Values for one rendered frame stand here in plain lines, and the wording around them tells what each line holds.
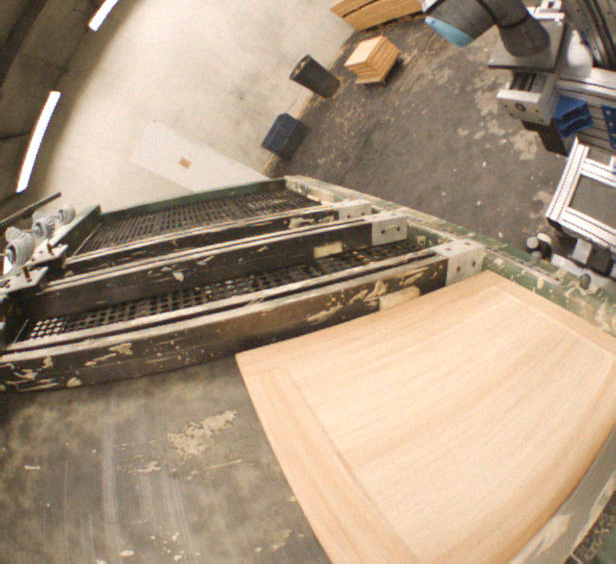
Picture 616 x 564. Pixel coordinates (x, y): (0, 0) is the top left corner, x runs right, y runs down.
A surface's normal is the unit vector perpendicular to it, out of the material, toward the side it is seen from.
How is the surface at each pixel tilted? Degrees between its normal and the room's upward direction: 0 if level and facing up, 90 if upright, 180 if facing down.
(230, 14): 90
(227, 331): 90
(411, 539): 54
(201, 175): 90
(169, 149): 90
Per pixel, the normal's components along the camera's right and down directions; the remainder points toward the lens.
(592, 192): -0.79, -0.37
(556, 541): -0.07, -0.92
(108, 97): 0.34, 0.40
